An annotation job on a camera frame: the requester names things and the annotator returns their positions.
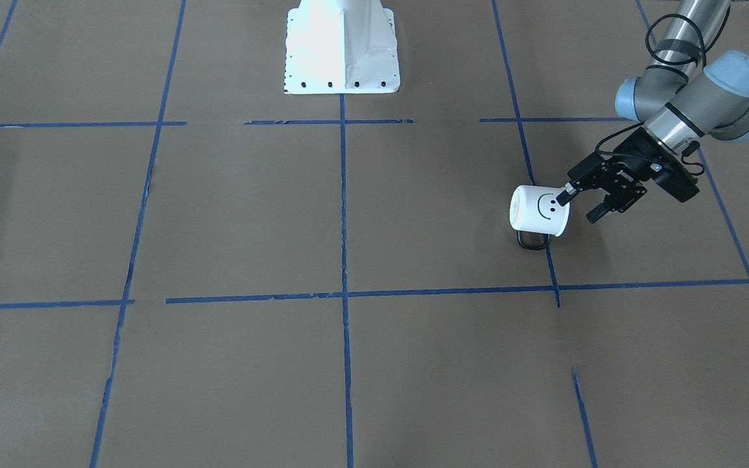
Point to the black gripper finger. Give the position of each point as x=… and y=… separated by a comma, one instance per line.
x=568, y=193
x=598, y=212

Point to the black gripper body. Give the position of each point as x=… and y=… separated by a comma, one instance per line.
x=629, y=176

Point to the white smiley face mug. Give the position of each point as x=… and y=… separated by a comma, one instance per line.
x=540, y=210

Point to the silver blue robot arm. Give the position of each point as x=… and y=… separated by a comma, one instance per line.
x=680, y=98

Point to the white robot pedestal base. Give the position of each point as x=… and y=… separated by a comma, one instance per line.
x=341, y=47

